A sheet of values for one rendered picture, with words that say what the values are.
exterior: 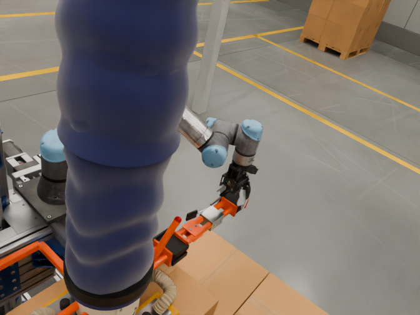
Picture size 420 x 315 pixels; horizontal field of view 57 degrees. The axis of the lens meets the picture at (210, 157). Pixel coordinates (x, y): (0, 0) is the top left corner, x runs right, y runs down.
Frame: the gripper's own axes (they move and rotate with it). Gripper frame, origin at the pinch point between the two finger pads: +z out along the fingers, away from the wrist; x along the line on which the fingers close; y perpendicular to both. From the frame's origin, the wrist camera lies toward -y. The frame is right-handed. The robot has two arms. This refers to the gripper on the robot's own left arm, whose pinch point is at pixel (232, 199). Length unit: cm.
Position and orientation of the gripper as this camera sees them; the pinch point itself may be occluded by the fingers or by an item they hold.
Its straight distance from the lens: 150.1
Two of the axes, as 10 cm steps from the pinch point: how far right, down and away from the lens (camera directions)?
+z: -2.0, 8.0, 5.6
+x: 7.6, 4.9, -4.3
